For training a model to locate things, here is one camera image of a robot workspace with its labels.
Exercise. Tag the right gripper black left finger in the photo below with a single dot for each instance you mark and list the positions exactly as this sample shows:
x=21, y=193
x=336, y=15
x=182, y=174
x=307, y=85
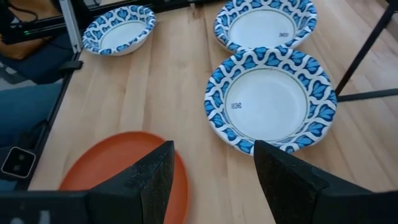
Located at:
x=140, y=186

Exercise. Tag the orange plate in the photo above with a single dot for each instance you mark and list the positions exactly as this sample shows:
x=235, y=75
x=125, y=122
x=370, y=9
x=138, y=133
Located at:
x=118, y=155

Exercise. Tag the raised wooden shelf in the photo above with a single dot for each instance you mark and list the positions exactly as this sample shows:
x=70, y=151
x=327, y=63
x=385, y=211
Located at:
x=367, y=46

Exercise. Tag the black device white edge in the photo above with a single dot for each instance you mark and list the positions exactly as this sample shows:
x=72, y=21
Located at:
x=18, y=161

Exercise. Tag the blue patterned paper bowl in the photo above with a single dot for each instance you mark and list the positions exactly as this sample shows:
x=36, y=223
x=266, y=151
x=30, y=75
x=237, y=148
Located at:
x=261, y=28
x=121, y=34
x=267, y=105

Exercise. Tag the white aluminium extrusion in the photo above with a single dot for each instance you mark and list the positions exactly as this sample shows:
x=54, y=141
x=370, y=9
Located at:
x=71, y=28

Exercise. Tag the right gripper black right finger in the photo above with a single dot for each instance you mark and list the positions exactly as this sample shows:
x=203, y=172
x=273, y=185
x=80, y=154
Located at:
x=289, y=193

